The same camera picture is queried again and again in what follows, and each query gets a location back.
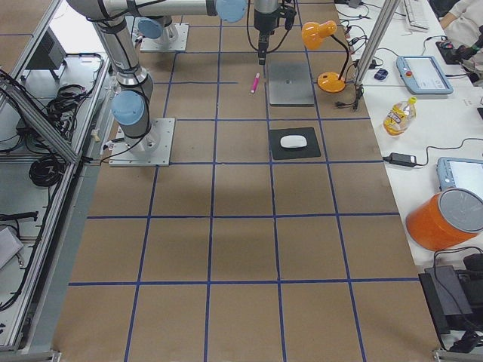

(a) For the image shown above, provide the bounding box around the white computer mouse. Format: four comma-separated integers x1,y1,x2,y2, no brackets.
279,134,308,149

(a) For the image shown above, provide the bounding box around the orange cylindrical container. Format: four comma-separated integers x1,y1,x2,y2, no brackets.
405,187,483,253

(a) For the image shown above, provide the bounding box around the black mousepad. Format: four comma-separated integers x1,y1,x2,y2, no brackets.
269,127,321,160

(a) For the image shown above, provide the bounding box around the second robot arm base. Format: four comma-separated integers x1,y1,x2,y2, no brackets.
137,16,189,53

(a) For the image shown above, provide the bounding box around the pink marker pen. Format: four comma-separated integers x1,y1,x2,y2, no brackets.
250,72,260,94

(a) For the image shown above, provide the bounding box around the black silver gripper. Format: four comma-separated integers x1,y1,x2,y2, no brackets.
254,0,279,65

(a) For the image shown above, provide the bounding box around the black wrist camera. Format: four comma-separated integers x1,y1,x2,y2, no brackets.
280,5,297,32

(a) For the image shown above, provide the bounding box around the small dark blue object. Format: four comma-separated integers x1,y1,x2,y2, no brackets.
374,69,389,81

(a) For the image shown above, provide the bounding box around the black power adapter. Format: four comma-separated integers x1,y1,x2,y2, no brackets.
383,152,417,167

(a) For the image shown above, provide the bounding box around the blue teach pendant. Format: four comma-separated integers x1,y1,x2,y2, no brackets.
395,56,454,95
436,157,483,198

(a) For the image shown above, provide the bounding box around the grey closed laptop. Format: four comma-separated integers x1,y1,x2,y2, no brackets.
268,61,315,107

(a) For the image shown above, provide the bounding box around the aluminium frame post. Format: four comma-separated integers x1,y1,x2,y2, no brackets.
355,0,399,87

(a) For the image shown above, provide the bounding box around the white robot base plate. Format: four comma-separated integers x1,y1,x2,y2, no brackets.
108,118,175,167

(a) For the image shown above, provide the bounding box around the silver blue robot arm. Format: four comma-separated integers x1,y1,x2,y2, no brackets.
69,1,248,156

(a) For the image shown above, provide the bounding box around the yellow drink bottle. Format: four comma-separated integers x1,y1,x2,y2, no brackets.
383,97,417,136

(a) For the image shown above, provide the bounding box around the orange desk lamp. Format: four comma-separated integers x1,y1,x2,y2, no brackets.
300,20,350,94

